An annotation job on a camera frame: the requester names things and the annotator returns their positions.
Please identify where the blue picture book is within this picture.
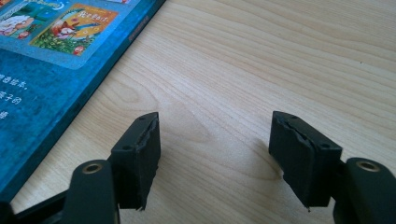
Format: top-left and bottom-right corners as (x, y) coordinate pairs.
(0, 0), (167, 203)

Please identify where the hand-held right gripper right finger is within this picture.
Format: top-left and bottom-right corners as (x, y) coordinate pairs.
(268, 110), (344, 213)

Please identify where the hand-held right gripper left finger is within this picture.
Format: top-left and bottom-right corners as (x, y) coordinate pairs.
(107, 111), (162, 211)

